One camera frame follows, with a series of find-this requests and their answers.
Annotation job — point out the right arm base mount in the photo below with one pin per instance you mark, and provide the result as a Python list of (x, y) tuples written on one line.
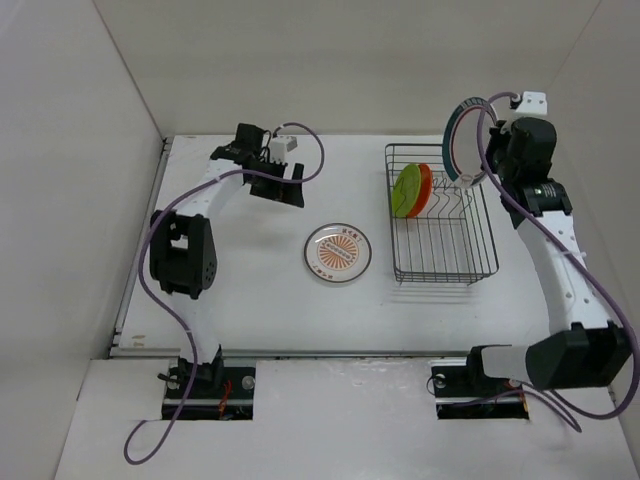
[(459, 396)]

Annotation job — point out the white plate green rim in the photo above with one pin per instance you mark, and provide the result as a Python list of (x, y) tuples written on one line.
[(470, 120)]

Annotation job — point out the white plate sunburst pattern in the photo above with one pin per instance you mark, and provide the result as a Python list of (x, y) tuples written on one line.
[(337, 253)]

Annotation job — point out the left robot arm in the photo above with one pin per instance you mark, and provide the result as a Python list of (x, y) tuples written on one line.
[(182, 254)]

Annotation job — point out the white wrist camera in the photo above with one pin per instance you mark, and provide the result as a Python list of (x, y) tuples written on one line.
[(529, 104), (280, 147)]

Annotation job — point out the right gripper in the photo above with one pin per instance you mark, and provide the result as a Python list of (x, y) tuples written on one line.
[(496, 137)]

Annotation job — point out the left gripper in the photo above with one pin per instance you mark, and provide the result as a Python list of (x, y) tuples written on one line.
[(284, 193)]

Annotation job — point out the grey wire dish rack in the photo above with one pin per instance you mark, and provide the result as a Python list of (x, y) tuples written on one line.
[(451, 240)]

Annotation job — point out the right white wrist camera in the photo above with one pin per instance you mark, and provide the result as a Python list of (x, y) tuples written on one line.
[(529, 104)]

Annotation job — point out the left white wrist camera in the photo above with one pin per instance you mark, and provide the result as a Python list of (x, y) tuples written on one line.
[(280, 147)]

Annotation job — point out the orange plate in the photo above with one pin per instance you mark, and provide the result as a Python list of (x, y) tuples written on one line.
[(426, 187)]

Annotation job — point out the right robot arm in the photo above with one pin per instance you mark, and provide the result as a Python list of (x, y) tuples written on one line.
[(589, 340)]

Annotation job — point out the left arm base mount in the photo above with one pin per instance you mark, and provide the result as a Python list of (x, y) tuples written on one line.
[(230, 400)]

